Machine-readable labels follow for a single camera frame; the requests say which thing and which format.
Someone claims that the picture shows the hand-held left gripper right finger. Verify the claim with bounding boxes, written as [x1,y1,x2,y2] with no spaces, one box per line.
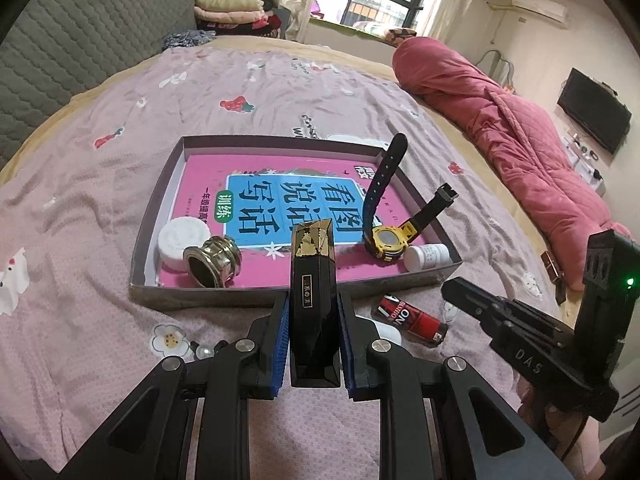
[337,291,574,480]

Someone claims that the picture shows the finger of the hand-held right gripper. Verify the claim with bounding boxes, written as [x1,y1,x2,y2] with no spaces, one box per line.
[441,276,577,347]
[489,331,622,422]

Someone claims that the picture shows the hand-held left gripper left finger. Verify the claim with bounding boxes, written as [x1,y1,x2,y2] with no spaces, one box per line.
[56,291,292,480]

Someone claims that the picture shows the black and gold box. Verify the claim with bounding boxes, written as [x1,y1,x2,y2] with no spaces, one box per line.
[289,217,343,388]

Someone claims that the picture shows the gold ribbed metal cap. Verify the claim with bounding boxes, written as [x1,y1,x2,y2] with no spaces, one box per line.
[182,236,243,288]

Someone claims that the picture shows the yellow watch with black strap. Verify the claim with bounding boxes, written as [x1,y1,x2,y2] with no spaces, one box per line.
[362,133,458,263]

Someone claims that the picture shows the shallow grey cardboard box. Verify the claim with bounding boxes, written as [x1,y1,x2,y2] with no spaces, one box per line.
[129,135,463,311]

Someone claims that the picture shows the small brown lipstick box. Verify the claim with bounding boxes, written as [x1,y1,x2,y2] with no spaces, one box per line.
[540,250,563,281]

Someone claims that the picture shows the red and black lighter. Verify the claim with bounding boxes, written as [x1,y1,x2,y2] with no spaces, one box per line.
[371,296,449,345]

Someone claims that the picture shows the small white pill bottle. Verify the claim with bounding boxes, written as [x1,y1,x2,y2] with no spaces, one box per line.
[404,244,453,272]

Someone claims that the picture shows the white television shelf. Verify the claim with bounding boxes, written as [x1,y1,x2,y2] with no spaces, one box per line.
[562,127,608,198]

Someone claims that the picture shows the white round bottle cap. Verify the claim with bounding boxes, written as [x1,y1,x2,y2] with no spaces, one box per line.
[158,217,212,267]

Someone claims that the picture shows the pink quilted duvet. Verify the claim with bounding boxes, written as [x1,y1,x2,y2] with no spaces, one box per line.
[392,36,633,291]

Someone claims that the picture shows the pink book with blue label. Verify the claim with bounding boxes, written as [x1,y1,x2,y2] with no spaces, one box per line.
[159,154,451,288]

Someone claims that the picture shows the pink strawberry print blanket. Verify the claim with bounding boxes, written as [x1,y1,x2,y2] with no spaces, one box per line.
[0,46,561,480]

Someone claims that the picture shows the white air conditioner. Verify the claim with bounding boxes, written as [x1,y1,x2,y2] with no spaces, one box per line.
[511,0,570,23]

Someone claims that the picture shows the blue patterned cloth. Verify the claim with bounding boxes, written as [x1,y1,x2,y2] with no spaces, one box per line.
[162,29,217,51]

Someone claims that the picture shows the red patterned folded cloth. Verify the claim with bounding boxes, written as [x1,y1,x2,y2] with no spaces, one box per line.
[197,12,283,37]

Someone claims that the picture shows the pink folded blanket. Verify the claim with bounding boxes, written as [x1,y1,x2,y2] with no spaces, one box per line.
[195,7,261,25]

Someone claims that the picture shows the cream folded blanket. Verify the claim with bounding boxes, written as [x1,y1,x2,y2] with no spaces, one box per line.
[194,0,265,12]

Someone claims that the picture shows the grey quilted headboard cover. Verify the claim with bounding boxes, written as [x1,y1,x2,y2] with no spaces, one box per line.
[0,0,201,171]

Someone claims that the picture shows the black cable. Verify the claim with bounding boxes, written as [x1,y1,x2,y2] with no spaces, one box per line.
[559,407,592,462]

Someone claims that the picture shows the black wall television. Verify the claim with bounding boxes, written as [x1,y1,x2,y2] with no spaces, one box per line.
[557,67,632,156]

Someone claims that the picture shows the metal frame chair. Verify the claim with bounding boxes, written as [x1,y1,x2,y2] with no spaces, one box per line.
[477,50,518,93]

